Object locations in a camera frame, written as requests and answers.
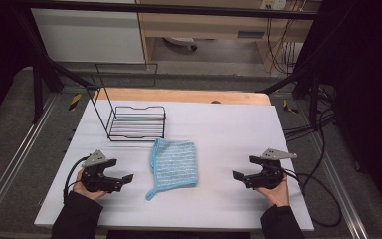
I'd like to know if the blue striped towel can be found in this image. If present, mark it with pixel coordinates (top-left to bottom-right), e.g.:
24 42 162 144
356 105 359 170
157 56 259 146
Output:
144 137 199 202

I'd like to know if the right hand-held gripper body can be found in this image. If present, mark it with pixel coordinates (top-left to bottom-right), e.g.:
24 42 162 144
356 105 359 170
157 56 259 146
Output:
244 147 298 191

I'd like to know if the aluminium floor rail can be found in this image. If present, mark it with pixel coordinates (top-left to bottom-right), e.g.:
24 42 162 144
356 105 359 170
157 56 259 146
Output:
306 125 370 239
0 94 60 227

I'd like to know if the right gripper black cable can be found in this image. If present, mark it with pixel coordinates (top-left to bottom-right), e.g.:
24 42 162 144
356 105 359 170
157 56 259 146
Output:
282 168 343 229

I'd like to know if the wooden table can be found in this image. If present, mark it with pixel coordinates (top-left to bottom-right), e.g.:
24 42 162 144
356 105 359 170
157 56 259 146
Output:
92 87 273 107

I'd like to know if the white power outlet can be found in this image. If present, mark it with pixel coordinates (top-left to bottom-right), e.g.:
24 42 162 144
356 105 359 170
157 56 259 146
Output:
259 0 288 11

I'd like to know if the black metal frame strut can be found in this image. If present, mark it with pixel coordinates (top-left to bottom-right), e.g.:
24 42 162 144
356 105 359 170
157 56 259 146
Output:
259 64 324 131
13 6 101 124

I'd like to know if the black metal frame bar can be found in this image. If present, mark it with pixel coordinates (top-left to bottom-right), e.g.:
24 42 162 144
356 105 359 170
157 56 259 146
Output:
13 0 323 21

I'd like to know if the white table mat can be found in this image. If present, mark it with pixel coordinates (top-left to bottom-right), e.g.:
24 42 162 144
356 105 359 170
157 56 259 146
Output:
34 99 315 233

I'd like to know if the light wooden desk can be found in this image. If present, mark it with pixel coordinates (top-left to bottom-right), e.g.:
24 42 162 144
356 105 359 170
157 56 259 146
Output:
135 0 323 73

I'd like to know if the person's left hand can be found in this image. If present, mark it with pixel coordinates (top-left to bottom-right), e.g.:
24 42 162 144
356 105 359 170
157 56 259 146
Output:
72 168 107 202

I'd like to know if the person's right hand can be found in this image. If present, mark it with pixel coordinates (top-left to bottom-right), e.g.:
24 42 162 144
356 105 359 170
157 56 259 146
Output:
255 172 291 208

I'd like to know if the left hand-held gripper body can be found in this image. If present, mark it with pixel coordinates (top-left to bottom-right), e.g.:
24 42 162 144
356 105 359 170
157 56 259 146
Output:
80 149 124 194

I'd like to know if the yellow black tape strip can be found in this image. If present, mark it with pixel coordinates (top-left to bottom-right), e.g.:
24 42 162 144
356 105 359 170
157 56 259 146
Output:
281 99 300 115
68 93 83 113

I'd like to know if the hanging cable bundle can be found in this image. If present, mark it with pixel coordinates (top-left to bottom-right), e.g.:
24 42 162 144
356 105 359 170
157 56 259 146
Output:
264 17 301 75

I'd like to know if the black floor cable bundle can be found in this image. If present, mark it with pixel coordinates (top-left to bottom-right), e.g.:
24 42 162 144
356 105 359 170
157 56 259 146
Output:
282 84 339 142

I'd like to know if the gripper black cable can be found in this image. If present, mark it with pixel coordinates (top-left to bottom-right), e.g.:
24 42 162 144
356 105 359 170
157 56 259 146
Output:
62 155 92 204
282 168 343 229

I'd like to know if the white cabinet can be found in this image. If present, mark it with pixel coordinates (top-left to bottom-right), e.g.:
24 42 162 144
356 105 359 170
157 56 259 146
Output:
31 0 146 65

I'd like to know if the black curtain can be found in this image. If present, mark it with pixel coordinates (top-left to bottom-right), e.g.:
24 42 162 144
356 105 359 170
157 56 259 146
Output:
294 0 382 227
0 0 39 133

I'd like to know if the white chair base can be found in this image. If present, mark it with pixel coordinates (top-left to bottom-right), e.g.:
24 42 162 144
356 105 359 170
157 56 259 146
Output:
163 36 199 52

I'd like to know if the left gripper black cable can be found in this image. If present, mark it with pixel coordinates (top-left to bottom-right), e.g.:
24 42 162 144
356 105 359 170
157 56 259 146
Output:
62 155 92 204

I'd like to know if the black wire rack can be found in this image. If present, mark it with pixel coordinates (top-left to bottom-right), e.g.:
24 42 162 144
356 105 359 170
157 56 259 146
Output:
85 62 168 143

